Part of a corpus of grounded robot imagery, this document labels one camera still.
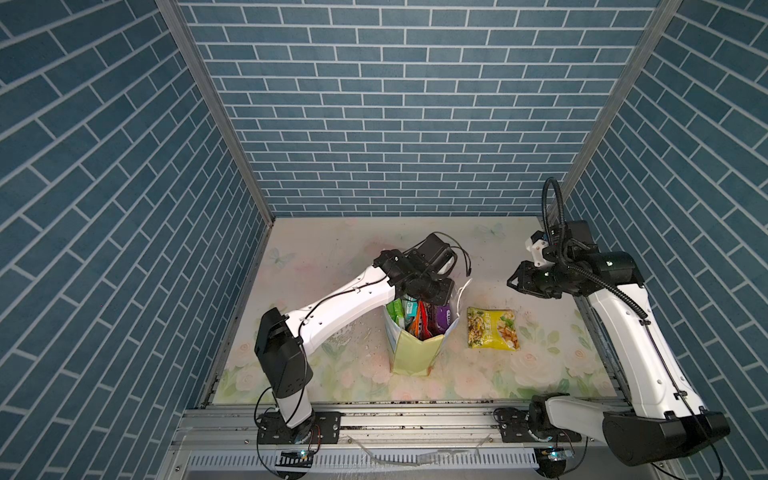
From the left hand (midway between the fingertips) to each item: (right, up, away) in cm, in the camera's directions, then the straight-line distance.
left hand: (455, 299), depth 74 cm
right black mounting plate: (+15, -32, 0) cm, 35 cm away
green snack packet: (-15, -3, +1) cm, 15 cm away
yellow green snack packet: (+14, -12, +15) cm, 23 cm away
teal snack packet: (-11, -2, -3) cm, 12 cm away
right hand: (+15, +4, -2) cm, 16 cm away
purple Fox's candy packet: (-3, -4, -2) cm, 5 cm away
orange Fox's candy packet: (-10, -7, -1) cm, 12 cm away
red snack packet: (-8, -8, 0) cm, 11 cm away
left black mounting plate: (-33, -32, 0) cm, 46 cm away
